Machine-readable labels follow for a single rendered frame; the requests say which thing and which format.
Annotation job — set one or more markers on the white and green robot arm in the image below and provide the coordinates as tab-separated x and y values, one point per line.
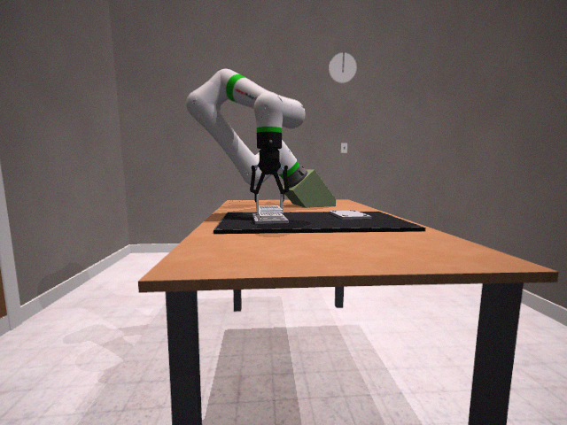
272	112

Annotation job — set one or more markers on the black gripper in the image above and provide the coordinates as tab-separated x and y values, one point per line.
269	164

